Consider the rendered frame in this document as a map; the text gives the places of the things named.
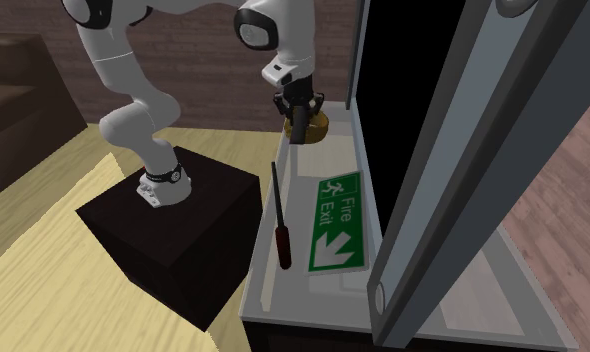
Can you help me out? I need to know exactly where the grey slanted frame bar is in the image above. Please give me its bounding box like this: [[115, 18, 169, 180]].
[[365, 0, 590, 350]]

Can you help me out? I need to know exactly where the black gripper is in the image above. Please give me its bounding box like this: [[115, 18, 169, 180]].
[[273, 75, 326, 145]]

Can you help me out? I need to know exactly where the grey topped dark cabinet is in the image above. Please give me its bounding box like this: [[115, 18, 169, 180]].
[[238, 99, 582, 352]]

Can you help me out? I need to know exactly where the yellow-brown bowl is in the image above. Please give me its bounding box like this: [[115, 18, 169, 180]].
[[283, 111, 331, 145]]

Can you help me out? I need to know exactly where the dark brown sofa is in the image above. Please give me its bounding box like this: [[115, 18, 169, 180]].
[[0, 32, 89, 206]]

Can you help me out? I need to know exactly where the grey framed black screen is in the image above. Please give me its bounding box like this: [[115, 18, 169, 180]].
[[345, 0, 468, 236]]

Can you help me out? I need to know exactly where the dark robot stand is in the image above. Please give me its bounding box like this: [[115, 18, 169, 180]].
[[75, 145, 265, 334]]

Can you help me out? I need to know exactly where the green exit sign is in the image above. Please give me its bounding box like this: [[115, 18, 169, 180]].
[[306, 169, 371, 277]]

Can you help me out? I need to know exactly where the dark red handled screwdriver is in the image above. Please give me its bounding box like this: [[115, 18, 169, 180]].
[[269, 161, 293, 271]]

